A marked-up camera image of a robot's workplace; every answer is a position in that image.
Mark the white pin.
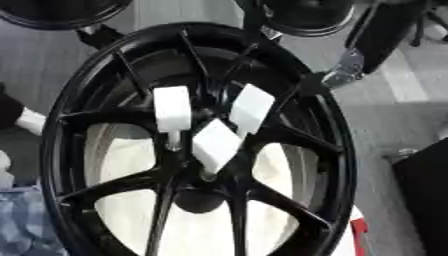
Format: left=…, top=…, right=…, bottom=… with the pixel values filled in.
left=190, top=118, right=244, bottom=177
left=150, top=85, right=195, bottom=152
left=227, top=83, right=277, bottom=138

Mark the silver metal stand bracket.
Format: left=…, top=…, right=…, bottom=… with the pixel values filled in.
left=320, top=47, right=368, bottom=89

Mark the black cabinet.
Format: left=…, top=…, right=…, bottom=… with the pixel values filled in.
left=390, top=137, right=448, bottom=256

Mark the black spoked wheel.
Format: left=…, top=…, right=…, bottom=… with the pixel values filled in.
left=38, top=21, right=359, bottom=256

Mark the person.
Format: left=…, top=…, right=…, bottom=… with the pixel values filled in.
left=0, top=83, right=70, bottom=256

